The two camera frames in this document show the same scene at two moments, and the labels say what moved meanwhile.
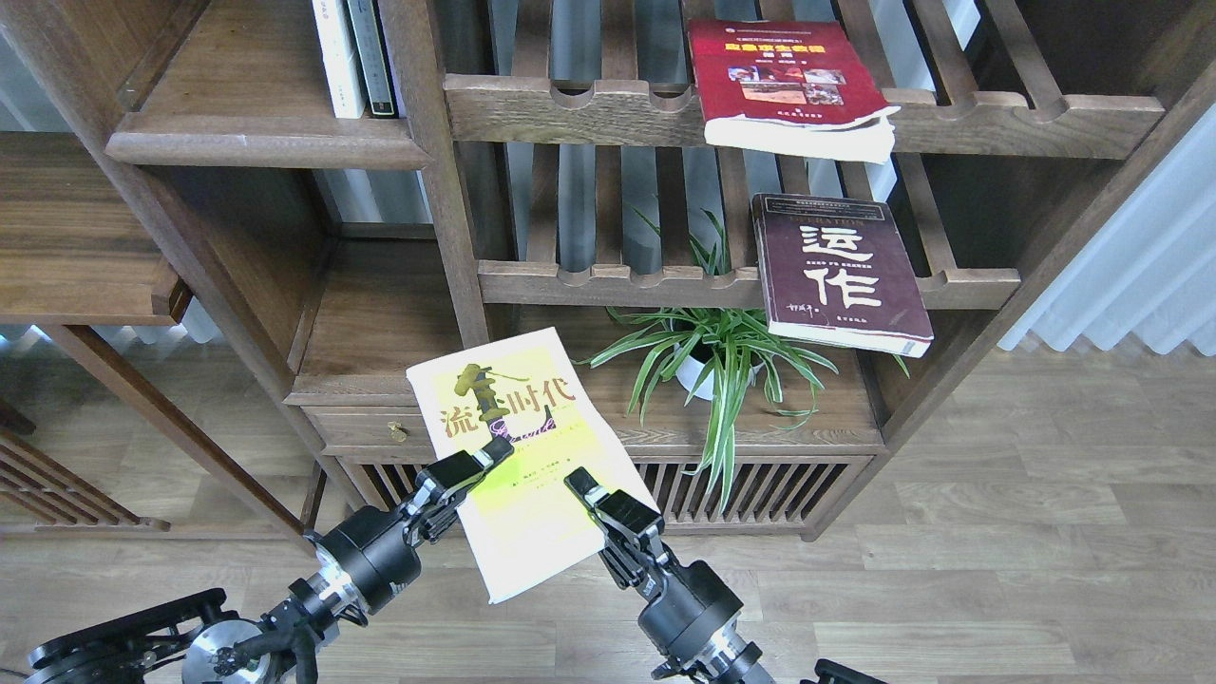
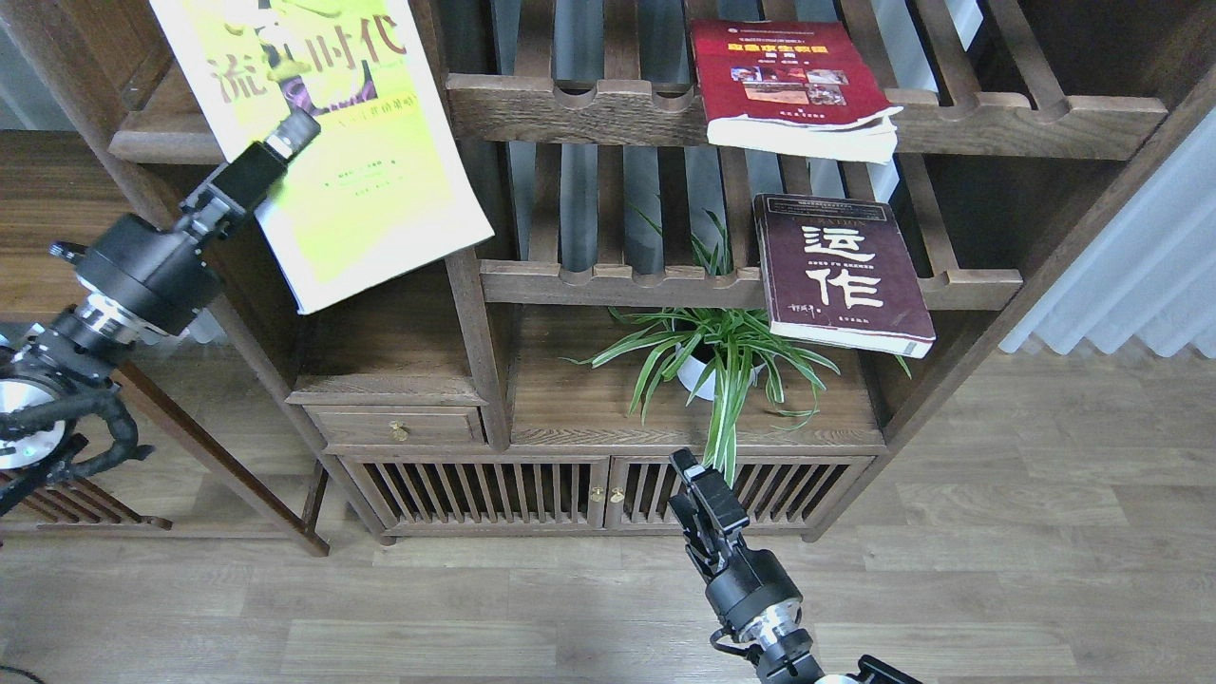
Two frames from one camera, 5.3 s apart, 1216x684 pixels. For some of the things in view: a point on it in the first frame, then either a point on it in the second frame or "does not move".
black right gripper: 687,611 -> 757,593
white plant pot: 690,370 does not move
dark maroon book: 836,271 does not move
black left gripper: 372,554 -> 139,281
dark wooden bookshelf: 776,237 does not move
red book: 809,88 does not move
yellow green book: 522,520 -> 385,186
